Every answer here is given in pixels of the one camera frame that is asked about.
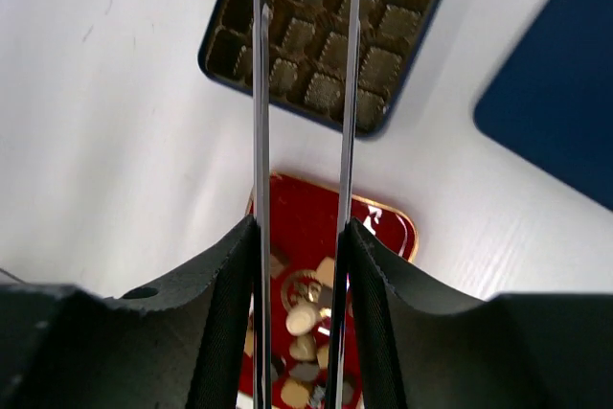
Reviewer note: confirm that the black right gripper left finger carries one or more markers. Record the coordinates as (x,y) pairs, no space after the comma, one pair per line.
(175,342)

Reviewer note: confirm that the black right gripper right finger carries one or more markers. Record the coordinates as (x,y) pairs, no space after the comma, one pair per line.
(424,344)

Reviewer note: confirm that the white oval chocolate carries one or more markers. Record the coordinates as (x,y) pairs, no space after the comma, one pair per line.
(302,318)

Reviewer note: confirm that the blue chocolate tin box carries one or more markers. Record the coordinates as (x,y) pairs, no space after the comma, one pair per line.
(308,52)

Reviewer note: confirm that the red lacquer tray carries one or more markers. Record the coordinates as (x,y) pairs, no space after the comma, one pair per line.
(303,240)

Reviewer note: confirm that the blue tin lid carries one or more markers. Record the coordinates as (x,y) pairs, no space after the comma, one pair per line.
(551,101)

